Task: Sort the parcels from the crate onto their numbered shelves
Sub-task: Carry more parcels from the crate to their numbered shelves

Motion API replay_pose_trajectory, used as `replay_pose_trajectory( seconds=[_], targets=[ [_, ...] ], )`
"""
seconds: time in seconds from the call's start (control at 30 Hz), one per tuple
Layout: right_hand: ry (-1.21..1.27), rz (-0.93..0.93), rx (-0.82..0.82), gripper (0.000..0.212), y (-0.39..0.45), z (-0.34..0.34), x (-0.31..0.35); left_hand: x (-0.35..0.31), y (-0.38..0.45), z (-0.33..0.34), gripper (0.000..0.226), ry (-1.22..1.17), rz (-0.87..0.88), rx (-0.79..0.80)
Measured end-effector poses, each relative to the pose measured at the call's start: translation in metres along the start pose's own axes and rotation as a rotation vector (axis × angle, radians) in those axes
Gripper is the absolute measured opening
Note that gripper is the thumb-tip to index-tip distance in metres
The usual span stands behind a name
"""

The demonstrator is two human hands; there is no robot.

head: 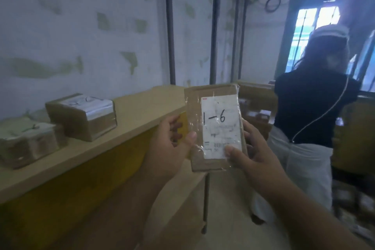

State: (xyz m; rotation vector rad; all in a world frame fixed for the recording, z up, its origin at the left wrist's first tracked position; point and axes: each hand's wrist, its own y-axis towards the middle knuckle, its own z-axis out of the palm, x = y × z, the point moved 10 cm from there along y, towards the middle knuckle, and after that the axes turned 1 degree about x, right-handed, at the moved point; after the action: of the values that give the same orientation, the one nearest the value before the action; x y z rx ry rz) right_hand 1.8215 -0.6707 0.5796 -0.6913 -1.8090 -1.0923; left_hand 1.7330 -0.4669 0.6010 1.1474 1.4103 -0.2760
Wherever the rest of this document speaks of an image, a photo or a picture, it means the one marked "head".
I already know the person's right hand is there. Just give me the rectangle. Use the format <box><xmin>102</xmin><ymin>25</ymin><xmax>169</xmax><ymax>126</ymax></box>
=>
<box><xmin>224</xmin><ymin>119</ymin><xmax>289</xmax><ymax>200</ymax></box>

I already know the person's left hand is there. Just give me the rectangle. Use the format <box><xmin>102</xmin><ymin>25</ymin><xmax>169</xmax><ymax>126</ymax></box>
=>
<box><xmin>143</xmin><ymin>113</ymin><xmax>197</xmax><ymax>183</ymax></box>

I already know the small box red-topped label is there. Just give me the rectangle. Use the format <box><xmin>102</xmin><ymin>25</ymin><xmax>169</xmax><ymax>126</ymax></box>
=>
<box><xmin>45</xmin><ymin>93</ymin><xmax>118</xmax><ymax>143</ymax></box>

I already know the small tape-wrapped box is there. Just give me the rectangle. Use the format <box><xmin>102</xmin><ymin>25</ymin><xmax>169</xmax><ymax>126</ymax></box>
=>
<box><xmin>0</xmin><ymin>118</ymin><xmax>68</xmax><ymax>170</ymax></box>

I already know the person's left forearm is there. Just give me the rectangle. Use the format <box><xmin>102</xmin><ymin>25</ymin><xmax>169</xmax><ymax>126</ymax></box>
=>
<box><xmin>50</xmin><ymin>164</ymin><xmax>182</xmax><ymax>250</ymax></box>

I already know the white cap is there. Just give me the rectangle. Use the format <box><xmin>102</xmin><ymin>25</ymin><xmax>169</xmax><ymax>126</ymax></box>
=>
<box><xmin>309</xmin><ymin>24</ymin><xmax>351</xmax><ymax>44</ymax></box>

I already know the white cable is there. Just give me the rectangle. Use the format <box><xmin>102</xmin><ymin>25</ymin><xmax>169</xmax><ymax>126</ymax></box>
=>
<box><xmin>291</xmin><ymin>75</ymin><xmax>351</xmax><ymax>143</ymax></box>

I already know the black coiled cable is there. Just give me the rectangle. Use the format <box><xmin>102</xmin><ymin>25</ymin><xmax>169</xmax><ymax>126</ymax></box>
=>
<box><xmin>264</xmin><ymin>0</ymin><xmax>282</xmax><ymax>14</ymax></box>

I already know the window with green frame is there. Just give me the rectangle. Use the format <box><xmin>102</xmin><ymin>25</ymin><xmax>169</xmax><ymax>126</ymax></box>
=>
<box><xmin>286</xmin><ymin>0</ymin><xmax>375</xmax><ymax>92</ymax></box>

